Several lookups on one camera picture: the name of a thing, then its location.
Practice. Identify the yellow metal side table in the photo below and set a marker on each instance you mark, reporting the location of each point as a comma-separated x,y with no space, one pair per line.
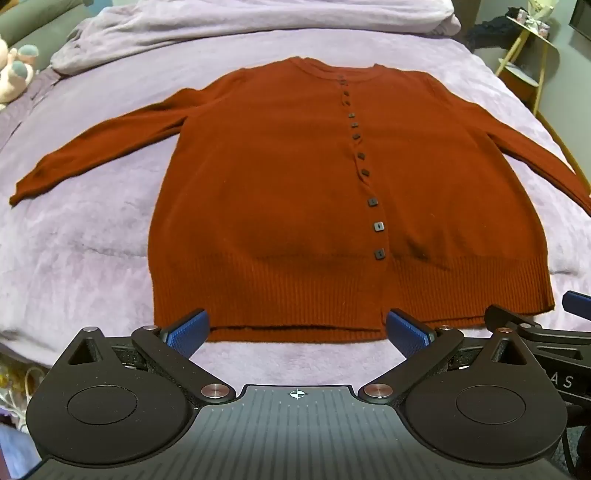
524,76

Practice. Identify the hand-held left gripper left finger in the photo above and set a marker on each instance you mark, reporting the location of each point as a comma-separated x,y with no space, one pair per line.
187,332

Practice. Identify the rust red knit cardigan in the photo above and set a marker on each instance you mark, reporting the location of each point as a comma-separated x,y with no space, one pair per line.
286,207

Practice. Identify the dark cloth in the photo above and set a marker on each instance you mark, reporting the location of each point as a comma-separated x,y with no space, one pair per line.
496,30

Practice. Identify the pink and teal plush toy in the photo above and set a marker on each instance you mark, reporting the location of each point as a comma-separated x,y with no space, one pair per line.
14,74

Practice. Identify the grey green padded headboard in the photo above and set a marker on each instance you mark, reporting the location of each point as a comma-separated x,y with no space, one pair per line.
32,23

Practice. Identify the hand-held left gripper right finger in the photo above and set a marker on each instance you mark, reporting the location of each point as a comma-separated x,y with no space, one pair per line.
408,333

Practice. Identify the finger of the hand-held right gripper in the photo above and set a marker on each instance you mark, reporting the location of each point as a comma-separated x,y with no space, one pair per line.
517,319
579,308

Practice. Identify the purple fleece duvet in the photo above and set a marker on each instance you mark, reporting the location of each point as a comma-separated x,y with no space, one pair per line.
194,27

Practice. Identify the pale wrapped bouquet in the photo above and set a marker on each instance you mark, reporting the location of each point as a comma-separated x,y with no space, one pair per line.
531,19

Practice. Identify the black wall screen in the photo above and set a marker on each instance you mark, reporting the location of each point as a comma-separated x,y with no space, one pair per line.
581,16

